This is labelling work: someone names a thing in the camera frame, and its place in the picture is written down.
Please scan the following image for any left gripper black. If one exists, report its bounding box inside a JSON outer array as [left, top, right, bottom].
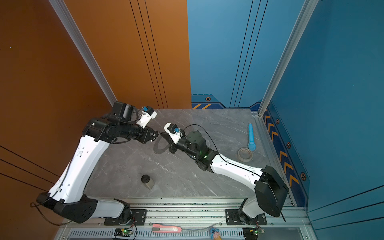
[[120, 122, 159, 144]]

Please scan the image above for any perforated metal ring disc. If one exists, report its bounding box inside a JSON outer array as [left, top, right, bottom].
[[153, 138, 170, 155]]

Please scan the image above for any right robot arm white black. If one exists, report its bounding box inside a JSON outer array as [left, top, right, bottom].
[[161, 130, 289, 225]]

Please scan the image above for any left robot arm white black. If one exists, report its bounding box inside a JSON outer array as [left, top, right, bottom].
[[30, 102, 159, 225]]

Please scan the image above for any small jar black lid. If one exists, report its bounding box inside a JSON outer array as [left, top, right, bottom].
[[141, 175, 155, 190]]

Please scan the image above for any light blue cylinder tool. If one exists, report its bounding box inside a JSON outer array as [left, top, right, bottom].
[[248, 123, 256, 152]]

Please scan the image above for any pink white box cutter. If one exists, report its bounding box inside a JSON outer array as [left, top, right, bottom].
[[152, 224, 182, 234]]

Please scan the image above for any left green circuit board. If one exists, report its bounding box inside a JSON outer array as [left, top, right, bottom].
[[114, 228, 135, 240]]

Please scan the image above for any green circuit board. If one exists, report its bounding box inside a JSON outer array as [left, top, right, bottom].
[[243, 228, 265, 240], [114, 228, 135, 240]]

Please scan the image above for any colourful small packet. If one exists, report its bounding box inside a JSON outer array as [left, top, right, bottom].
[[209, 228, 222, 240]]

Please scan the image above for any right green circuit board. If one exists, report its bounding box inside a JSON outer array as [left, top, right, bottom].
[[243, 228, 265, 240]]

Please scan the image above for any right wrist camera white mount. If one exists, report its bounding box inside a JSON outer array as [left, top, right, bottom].
[[164, 123, 183, 145]]

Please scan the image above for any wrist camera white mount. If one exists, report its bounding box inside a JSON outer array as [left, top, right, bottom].
[[164, 123, 183, 145], [137, 106, 158, 129]]

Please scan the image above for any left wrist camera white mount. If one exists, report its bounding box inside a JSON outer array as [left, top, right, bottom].
[[137, 106, 158, 129]]

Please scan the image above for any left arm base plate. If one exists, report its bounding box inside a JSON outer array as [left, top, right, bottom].
[[104, 209, 148, 226]]

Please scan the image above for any aluminium front rail frame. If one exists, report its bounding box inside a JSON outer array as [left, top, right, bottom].
[[55, 196, 317, 240]]

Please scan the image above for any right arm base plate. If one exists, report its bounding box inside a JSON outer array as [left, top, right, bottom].
[[225, 209, 268, 226]]

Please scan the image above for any left aluminium corner post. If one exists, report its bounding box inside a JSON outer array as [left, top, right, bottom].
[[49, 0, 117, 106]]

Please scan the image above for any aluminium corner post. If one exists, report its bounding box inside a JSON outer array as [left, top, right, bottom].
[[49, 0, 117, 106], [258, 0, 319, 117]]

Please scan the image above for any right aluminium corner post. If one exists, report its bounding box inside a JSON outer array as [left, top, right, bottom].
[[258, 0, 319, 117]]

